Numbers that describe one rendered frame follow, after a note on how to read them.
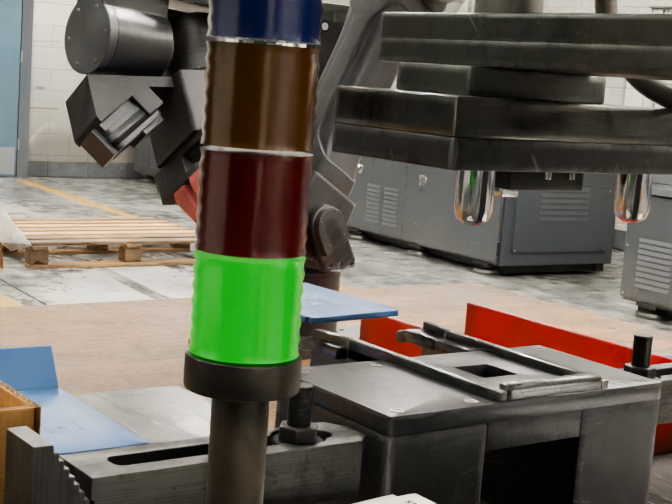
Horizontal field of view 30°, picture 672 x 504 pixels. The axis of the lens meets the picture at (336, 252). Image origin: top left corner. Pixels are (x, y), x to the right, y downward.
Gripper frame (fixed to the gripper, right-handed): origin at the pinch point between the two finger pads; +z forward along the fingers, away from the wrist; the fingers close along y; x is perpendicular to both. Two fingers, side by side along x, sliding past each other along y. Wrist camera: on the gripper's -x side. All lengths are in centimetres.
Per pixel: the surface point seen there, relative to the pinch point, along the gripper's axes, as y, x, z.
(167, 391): -1.1, -8.3, 8.9
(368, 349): 17.7, -4.8, 12.5
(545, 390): 27.3, -1.5, 18.3
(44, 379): -2.7, -16.3, 6.6
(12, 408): 16.1, -26.2, 12.8
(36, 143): -926, 414, -459
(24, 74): -891, 400, -512
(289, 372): 41, -26, 19
